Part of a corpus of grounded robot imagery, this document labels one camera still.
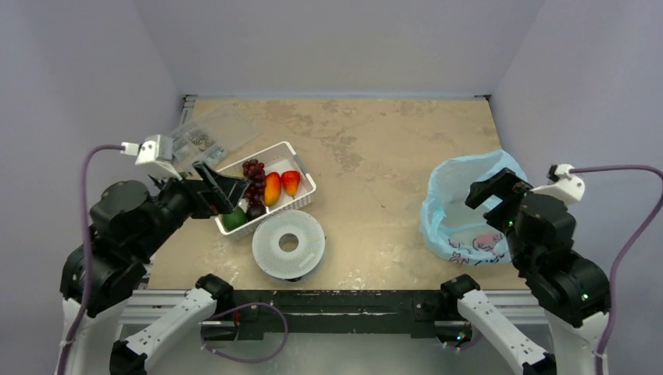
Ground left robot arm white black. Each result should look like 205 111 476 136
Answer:
56 162 250 374

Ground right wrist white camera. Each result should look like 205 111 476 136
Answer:
532 164 586 205

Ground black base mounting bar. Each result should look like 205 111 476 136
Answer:
201 290 478 345

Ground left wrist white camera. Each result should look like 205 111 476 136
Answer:
120 134 182 182

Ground light blue plastic bag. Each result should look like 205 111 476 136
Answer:
420 150 526 266

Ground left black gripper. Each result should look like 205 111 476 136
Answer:
134 157 249 256

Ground wrist white camera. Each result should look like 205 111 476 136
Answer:
120 134 182 182
532 164 586 205

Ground red orange fake fruit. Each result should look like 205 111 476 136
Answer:
263 172 282 207

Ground dark fruit in basket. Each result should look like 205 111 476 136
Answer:
245 202 267 222

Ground clear plastic screw organizer box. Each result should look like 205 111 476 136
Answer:
170 105 261 176

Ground green fake fruit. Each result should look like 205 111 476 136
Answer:
221 206 248 232

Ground red fake grapes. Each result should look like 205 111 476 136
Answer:
242 159 266 203

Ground white perforated plastic basket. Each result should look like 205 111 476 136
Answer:
214 141 317 240

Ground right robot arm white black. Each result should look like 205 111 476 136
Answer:
438 164 611 374

